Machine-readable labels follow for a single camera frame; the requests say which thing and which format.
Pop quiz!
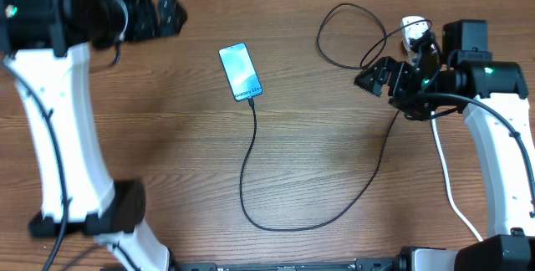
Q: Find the black charging cable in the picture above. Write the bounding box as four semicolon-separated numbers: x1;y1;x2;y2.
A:
238;3;434;233

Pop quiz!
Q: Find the dark blue smartphone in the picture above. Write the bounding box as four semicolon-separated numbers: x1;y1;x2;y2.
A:
218;43;263;102

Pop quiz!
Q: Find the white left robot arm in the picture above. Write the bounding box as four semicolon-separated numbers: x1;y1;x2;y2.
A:
1;0;187;270

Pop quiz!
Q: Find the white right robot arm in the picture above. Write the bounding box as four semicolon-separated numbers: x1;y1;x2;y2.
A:
354;49;534;270

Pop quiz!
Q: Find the white charger plug adapter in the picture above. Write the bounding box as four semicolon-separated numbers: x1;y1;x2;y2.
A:
400;16;430;53

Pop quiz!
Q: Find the white power strip cord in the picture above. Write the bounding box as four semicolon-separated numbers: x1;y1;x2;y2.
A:
430;111;486;243

